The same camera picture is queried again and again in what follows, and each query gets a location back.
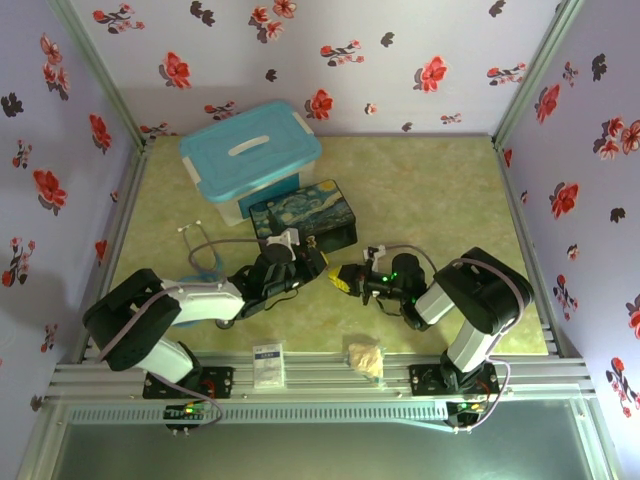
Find aluminium corner post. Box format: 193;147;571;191
52;0;154;151
491;0;587;151

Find clear bag with beige contents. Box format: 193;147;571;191
344;335;386;389

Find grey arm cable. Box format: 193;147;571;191
383;243;529;434
94;237;275;432

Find starry night painted black box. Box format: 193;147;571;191
248;179;359;252

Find aluminium frame rail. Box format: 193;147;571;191
47;349;596;401

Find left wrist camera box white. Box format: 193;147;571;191
266;228;301;252

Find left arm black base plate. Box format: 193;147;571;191
143;366;235;400

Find grey left arm cable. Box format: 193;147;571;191
94;237;275;432

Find small white packet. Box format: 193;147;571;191
251;342;287;390

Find blue stethoscope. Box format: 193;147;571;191
177;218;237;331

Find plastic storage box blue lid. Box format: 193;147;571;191
178;101;324;229

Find slotted grey cable duct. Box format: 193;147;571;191
64;405;451;425

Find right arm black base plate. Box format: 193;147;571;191
408;363;500;399

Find grey right arm cable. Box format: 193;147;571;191
383;243;529;434

